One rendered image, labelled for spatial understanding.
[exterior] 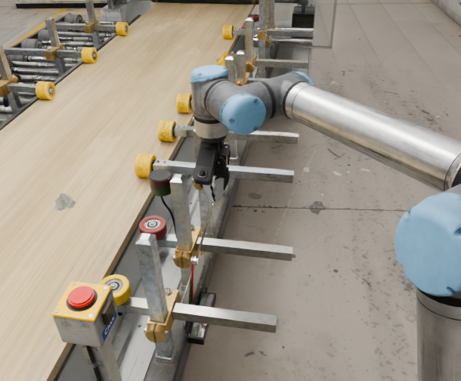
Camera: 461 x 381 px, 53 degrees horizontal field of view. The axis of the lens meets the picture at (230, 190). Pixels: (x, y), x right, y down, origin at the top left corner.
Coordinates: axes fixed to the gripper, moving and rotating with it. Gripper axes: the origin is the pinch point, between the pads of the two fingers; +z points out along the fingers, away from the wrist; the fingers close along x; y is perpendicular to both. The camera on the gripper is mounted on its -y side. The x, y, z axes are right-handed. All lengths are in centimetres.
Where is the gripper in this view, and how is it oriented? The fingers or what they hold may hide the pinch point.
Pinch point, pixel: (214, 199)
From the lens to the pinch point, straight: 127.9
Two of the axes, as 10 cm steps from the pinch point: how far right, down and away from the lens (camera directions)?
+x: -9.8, -0.9, 1.6
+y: 1.8, -5.8, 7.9
